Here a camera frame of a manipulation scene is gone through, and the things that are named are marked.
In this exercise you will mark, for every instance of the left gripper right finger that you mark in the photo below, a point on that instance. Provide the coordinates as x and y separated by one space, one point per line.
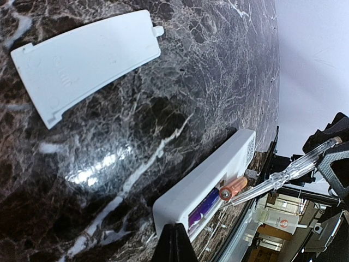
184 249

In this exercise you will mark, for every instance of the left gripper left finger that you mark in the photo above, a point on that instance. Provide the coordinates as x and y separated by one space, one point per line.
164 251

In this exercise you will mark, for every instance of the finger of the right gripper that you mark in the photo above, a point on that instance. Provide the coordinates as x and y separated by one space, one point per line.
338 127
334 168

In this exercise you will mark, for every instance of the purple battery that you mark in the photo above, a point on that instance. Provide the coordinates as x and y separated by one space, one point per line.
204 206

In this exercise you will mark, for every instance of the clear handle screwdriver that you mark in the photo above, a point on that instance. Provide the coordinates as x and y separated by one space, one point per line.
296 169

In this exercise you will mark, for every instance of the orange battery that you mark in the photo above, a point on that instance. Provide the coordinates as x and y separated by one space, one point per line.
233 188

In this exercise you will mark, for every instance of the long white remote control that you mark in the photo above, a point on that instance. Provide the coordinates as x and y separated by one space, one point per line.
225 164

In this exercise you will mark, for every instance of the white battery cover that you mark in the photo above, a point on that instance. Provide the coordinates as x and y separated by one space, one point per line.
64 70

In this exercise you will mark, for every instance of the clear plastic cup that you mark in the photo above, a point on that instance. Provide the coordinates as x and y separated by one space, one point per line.
276 219

